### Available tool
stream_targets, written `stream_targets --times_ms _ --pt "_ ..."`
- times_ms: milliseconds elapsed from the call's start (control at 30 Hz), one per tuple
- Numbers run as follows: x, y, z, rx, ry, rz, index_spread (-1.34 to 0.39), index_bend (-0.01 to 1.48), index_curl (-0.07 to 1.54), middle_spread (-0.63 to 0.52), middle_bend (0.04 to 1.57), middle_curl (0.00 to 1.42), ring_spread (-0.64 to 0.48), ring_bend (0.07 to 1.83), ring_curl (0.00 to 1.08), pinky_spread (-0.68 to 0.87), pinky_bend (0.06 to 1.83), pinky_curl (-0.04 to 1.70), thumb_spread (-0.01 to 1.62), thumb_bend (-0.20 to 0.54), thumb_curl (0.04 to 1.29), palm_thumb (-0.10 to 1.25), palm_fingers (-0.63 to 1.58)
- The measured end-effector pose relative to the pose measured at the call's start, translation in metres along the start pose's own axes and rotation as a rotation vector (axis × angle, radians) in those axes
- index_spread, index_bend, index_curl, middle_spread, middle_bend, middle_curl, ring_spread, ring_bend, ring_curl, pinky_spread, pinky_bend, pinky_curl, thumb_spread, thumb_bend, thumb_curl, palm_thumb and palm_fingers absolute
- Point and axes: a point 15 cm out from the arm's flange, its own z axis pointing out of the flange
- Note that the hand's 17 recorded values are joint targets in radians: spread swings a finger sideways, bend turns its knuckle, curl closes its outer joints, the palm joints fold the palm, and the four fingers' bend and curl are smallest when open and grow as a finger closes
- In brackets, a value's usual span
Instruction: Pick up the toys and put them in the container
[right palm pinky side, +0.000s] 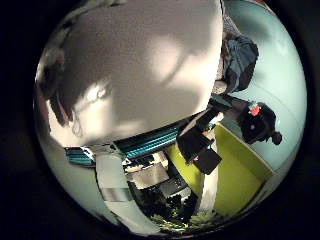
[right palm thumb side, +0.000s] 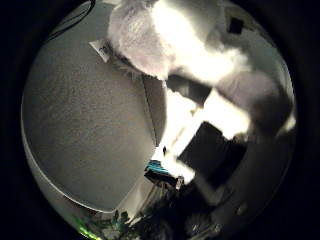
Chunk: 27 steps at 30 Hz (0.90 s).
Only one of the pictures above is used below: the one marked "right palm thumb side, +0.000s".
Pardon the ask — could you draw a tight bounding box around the clear plastic wrap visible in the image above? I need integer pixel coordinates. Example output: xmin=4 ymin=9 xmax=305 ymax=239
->
xmin=89 ymin=0 xmax=251 ymax=86

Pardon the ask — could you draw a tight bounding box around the teal ribbed control box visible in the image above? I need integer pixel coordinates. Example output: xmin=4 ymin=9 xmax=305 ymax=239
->
xmin=144 ymin=159 xmax=173 ymax=178

